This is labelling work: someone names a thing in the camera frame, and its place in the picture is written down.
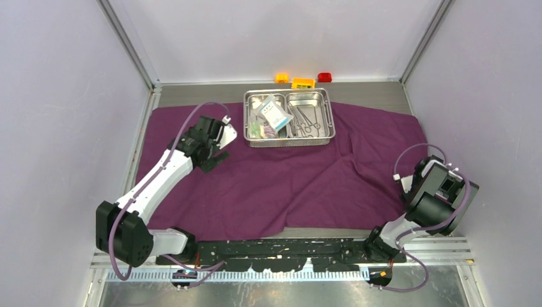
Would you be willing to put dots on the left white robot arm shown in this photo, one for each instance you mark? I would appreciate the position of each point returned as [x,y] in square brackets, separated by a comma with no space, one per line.
[122,227]

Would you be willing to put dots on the small orange block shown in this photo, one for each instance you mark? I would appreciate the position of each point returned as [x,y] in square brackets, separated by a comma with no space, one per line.
[281,78]

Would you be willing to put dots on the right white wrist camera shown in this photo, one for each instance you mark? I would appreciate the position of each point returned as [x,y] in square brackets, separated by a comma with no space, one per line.
[408,182]

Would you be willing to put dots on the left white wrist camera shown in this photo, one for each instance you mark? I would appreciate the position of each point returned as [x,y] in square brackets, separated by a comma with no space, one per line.
[228,133]

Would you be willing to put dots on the steel instrument tray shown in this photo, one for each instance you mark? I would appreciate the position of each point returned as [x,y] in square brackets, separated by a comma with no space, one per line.
[314,102]

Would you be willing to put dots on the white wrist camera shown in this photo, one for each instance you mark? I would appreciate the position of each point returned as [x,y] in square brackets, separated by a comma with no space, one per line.
[408,182]
[228,133]

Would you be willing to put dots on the green packet in tray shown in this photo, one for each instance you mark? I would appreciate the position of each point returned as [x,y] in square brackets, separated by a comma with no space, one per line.
[261,130]

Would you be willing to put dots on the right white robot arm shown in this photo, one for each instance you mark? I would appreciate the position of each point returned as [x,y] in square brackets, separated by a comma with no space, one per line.
[435,196]

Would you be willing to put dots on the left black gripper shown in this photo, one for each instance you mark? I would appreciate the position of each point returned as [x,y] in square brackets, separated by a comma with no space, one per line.
[206,166]

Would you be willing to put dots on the purple cloth wrap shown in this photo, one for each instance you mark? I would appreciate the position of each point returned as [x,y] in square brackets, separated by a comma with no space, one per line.
[258,192]

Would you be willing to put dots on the white sterile pouch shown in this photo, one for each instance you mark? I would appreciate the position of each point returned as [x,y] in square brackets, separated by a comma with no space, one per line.
[274,114]

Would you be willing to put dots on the steel surgical forceps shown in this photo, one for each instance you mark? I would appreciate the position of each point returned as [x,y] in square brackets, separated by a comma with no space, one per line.
[308,127]

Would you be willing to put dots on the red block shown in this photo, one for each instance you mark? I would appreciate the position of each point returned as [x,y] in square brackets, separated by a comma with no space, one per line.
[324,77]

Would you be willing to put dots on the orange yellow toy block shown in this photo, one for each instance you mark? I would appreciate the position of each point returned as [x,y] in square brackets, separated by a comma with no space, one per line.
[303,83]

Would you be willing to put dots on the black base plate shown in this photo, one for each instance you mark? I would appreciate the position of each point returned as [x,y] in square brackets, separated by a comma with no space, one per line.
[286,255]

